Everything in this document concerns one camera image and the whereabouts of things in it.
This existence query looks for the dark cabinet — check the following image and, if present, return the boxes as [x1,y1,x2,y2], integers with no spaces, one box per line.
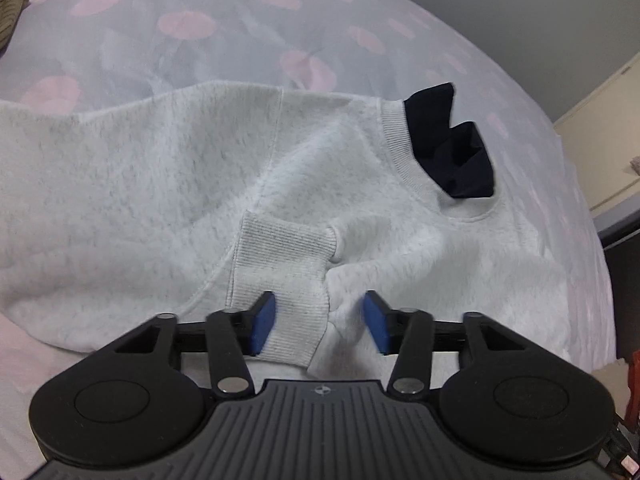
[597,209,640,362]

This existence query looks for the bed with pink-dotted sheet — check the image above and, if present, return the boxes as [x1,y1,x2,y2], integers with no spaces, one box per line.
[0,0,619,463]

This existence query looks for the olive striped garment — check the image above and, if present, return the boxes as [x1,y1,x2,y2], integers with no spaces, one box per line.
[0,0,32,52]

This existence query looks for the cream wardrobe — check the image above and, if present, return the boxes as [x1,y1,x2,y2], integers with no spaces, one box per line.
[552,54,640,212]

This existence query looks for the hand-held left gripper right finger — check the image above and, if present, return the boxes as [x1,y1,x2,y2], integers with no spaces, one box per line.
[362,289,527,397]

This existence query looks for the light grey sweatshirt navy collar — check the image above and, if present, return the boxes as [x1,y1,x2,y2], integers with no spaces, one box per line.
[0,81,572,382]

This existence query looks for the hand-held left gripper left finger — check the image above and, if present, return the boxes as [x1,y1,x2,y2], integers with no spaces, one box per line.
[111,290,277,397]

